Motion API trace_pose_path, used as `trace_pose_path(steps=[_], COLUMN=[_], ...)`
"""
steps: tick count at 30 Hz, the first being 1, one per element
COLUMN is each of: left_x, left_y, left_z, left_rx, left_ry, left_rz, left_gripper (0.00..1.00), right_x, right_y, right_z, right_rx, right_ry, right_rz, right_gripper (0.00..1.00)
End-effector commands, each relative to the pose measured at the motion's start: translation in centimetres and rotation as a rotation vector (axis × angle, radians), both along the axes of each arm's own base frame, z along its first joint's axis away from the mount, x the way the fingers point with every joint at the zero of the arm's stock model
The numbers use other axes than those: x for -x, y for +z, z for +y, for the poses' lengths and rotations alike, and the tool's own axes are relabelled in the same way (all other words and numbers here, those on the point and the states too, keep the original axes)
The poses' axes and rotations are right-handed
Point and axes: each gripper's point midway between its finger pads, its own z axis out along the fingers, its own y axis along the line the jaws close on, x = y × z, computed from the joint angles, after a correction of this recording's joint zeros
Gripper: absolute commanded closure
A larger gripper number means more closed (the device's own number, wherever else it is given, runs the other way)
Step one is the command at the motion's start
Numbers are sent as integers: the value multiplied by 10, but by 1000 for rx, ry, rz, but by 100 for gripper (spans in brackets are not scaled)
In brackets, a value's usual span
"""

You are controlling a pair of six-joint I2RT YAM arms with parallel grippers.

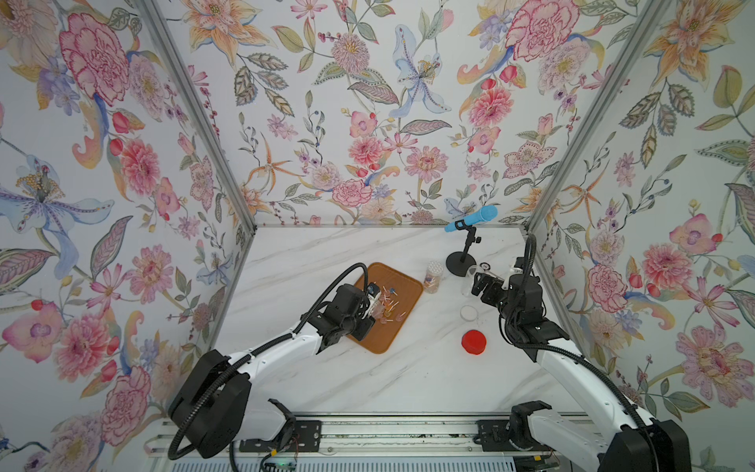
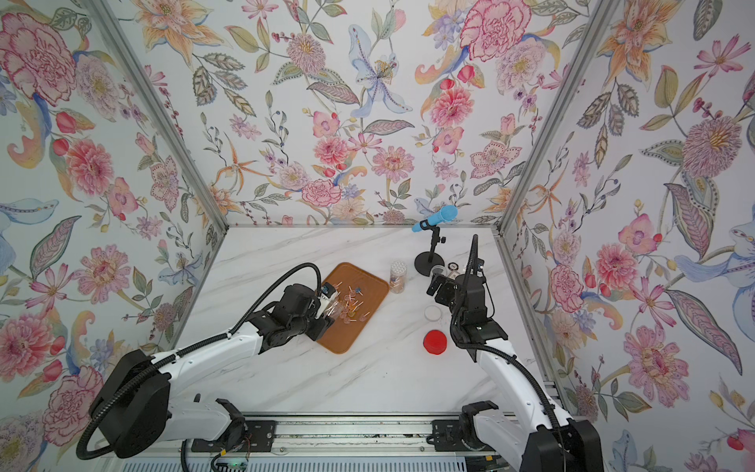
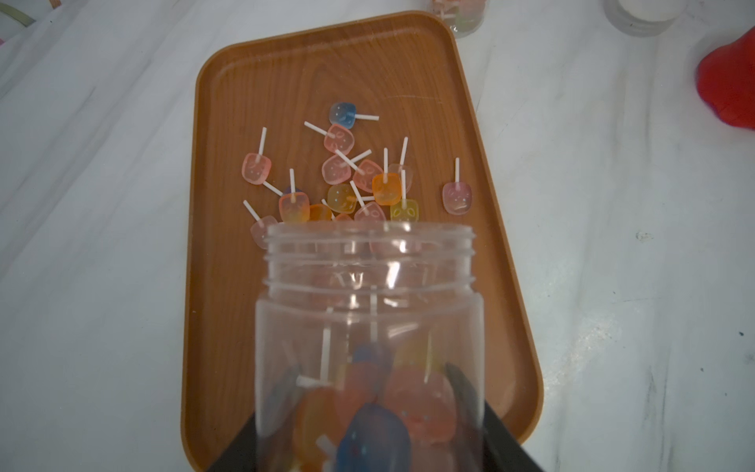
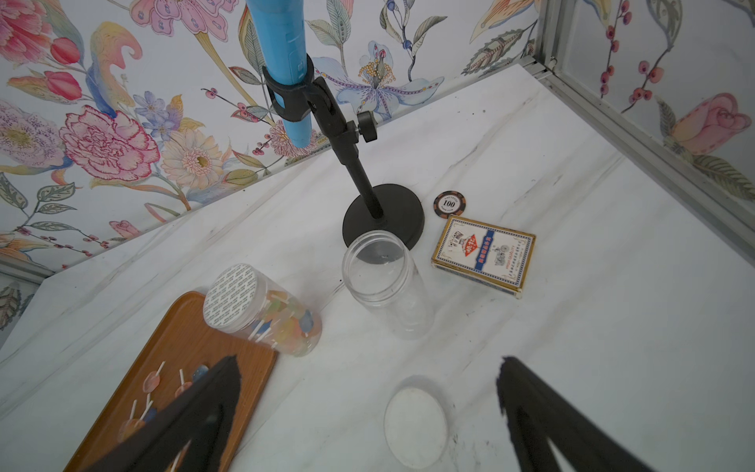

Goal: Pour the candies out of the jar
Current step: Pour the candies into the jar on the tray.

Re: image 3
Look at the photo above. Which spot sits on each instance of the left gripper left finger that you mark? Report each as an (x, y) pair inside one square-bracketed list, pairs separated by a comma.
[(241, 454)]

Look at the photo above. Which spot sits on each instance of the pile of lollipop candies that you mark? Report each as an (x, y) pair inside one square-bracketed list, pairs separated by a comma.
[(357, 188)]

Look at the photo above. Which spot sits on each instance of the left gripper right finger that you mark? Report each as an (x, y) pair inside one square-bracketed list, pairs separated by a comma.
[(481, 442)]

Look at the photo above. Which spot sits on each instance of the clear patterned lid jar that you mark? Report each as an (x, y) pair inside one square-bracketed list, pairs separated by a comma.
[(463, 17)]

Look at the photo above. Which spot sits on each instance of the brown wooden tray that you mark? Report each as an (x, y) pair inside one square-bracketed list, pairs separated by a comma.
[(402, 67)]

